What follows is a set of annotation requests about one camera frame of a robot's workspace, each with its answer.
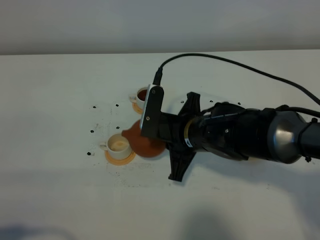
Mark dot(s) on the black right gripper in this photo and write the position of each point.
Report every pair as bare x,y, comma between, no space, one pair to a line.
195,130

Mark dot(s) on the brown clay teapot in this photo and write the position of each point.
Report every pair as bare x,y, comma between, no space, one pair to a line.
143,146

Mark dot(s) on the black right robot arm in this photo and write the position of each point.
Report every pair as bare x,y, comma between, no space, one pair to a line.
283,134

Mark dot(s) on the beige round teapot coaster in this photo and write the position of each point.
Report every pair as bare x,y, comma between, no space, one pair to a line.
253,160

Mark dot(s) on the orange far coaster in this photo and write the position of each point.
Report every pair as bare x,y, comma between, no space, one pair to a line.
136,108

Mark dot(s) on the orange coaster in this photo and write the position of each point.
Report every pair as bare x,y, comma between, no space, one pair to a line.
136,108
120,158

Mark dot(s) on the white far teacup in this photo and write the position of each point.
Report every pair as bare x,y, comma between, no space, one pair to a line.
139,97

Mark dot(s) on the white teacup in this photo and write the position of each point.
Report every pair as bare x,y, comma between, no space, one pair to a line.
139,97
116,142

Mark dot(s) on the white near teacup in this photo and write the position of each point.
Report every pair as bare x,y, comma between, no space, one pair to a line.
116,142

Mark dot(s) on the orange near coaster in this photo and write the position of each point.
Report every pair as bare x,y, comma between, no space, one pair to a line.
120,158

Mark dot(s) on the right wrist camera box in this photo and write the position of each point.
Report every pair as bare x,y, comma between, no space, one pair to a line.
154,123

